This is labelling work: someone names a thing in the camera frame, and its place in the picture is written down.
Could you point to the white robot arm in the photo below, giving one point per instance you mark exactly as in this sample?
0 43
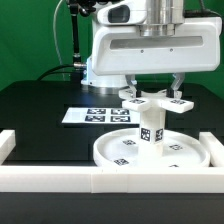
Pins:
162 18

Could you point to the black camera stand pole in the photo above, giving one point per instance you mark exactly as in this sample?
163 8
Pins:
78 7

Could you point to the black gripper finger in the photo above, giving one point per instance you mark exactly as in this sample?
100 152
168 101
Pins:
172 91
130 80

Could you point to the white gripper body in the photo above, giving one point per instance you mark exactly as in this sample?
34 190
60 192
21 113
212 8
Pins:
194 47

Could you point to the white cross-shaped table base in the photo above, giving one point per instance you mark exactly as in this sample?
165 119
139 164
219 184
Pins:
154 100

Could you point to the white front fence rail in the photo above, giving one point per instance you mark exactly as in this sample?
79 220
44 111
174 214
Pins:
108 180

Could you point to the white round table top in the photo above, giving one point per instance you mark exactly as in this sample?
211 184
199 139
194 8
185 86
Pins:
120 148

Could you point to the white marker sheet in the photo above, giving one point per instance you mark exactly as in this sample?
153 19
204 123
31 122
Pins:
76 115

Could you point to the white left fence rail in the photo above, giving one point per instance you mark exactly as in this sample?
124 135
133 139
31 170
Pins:
7 144

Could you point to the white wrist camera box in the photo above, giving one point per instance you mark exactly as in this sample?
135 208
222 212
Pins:
126 12

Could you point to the white right fence rail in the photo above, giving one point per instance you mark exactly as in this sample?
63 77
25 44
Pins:
214 147

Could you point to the white fence rail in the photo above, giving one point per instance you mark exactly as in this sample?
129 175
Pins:
108 180
7 144
214 147

